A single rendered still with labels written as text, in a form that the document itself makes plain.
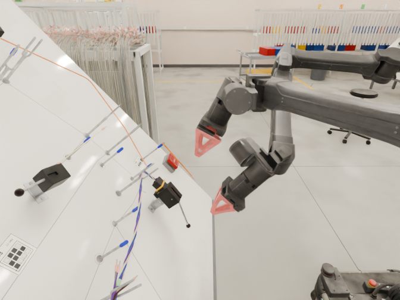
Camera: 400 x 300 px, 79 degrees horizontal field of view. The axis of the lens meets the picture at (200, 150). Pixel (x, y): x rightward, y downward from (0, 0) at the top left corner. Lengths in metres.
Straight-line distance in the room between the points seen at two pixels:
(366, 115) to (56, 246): 0.57
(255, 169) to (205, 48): 8.28
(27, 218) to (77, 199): 0.11
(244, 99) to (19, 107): 0.50
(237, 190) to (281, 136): 0.19
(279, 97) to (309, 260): 1.73
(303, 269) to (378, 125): 1.72
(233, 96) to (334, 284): 1.40
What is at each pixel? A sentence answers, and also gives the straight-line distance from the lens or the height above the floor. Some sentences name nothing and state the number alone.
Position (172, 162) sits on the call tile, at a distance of 0.93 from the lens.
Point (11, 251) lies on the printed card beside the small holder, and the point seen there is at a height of 1.27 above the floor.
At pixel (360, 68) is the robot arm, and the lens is 1.07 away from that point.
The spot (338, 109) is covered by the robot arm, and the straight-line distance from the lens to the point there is 0.47.
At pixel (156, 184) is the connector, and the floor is 1.18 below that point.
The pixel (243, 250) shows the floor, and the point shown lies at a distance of 2.07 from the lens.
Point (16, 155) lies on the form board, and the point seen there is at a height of 1.36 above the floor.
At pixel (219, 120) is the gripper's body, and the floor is 1.38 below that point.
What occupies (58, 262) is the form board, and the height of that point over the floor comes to 1.22.
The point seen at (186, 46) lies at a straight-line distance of 8.82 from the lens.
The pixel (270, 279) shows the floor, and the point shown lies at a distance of 1.97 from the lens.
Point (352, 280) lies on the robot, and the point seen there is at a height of 0.24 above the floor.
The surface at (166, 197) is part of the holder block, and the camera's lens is 0.71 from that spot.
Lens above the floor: 1.60
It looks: 29 degrees down
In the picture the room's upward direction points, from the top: straight up
